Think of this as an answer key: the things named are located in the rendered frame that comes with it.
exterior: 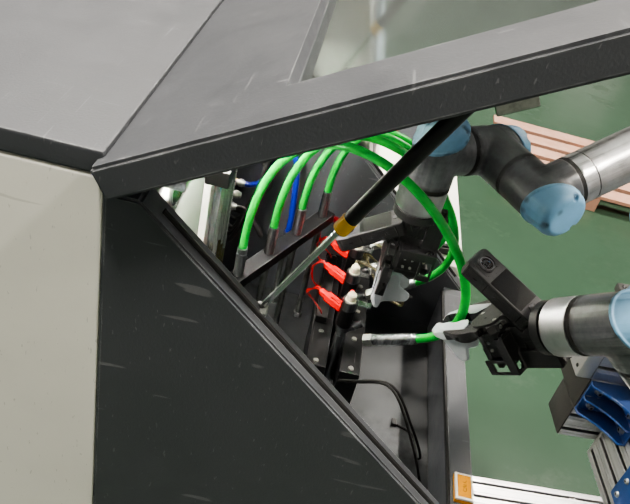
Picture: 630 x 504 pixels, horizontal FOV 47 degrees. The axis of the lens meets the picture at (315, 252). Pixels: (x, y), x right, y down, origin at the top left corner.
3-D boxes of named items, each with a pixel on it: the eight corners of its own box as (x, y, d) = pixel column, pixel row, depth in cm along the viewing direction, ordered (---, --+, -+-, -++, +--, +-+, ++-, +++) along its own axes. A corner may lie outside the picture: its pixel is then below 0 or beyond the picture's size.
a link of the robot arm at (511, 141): (535, 194, 112) (479, 200, 107) (493, 156, 119) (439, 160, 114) (555, 150, 107) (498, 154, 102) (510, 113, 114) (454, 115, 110)
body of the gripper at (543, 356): (486, 376, 102) (556, 377, 91) (459, 324, 100) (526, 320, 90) (517, 345, 106) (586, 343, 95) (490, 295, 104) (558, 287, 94)
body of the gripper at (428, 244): (426, 287, 117) (449, 227, 110) (374, 275, 117) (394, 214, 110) (426, 259, 123) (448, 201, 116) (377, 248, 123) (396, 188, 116)
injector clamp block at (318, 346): (341, 429, 138) (360, 374, 129) (290, 417, 137) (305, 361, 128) (355, 313, 165) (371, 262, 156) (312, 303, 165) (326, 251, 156)
